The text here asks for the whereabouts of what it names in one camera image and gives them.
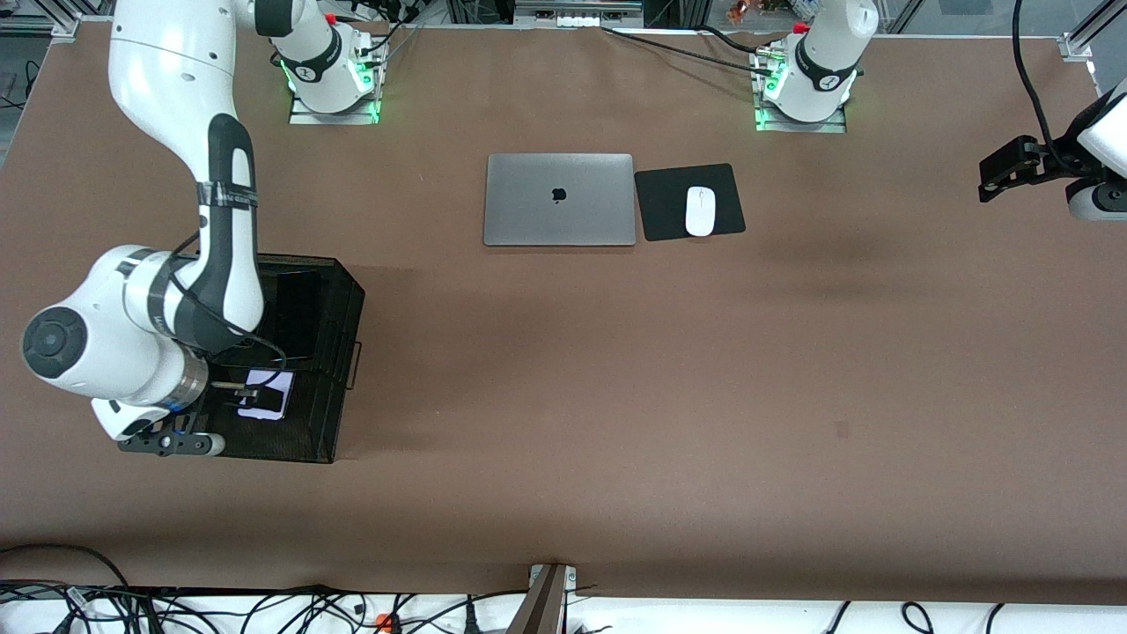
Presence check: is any black mouse pad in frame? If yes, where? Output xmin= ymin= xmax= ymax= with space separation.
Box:
xmin=634 ymin=163 xmax=747 ymax=242

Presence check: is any silver closed laptop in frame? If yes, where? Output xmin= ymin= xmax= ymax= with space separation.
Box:
xmin=482 ymin=153 xmax=637 ymax=247

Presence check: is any black looped cable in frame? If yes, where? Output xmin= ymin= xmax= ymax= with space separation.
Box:
xmin=0 ymin=544 xmax=133 ymax=617

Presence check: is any aluminium frame profile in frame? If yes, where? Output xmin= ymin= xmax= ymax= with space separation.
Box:
xmin=0 ymin=13 xmax=82 ymax=38
xmin=1059 ymin=0 xmax=1127 ymax=63

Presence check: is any lavender flip phone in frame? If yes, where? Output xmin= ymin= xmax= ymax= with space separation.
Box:
xmin=239 ymin=370 xmax=296 ymax=421

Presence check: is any white power strip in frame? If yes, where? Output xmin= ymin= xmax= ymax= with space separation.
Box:
xmin=513 ymin=0 xmax=645 ymax=29

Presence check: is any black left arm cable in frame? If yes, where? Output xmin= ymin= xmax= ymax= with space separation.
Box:
xmin=1013 ymin=0 xmax=1057 ymax=152

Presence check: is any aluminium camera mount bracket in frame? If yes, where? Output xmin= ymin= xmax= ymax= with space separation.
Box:
xmin=506 ymin=564 xmax=578 ymax=634

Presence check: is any tall black smartphone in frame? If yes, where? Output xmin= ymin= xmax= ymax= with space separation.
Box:
xmin=262 ymin=269 xmax=323 ymax=363

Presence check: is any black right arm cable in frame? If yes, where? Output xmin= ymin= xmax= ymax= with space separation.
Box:
xmin=167 ymin=229 xmax=291 ymax=367

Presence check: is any white computer mouse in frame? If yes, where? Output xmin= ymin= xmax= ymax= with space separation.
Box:
xmin=685 ymin=186 xmax=717 ymax=238

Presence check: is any black mesh two-tier organizer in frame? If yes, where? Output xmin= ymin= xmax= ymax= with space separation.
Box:
xmin=161 ymin=250 xmax=366 ymax=465

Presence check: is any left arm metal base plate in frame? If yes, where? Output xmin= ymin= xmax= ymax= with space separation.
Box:
xmin=753 ymin=44 xmax=848 ymax=135

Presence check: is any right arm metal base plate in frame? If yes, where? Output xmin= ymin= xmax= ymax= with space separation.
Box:
xmin=289 ymin=35 xmax=388 ymax=126

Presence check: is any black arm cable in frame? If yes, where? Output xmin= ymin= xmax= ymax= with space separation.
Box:
xmin=167 ymin=229 xmax=291 ymax=367
xmin=1013 ymin=0 xmax=1057 ymax=152

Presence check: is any black table cable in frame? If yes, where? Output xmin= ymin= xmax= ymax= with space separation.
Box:
xmin=600 ymin=25 xmax=776 ymax=76

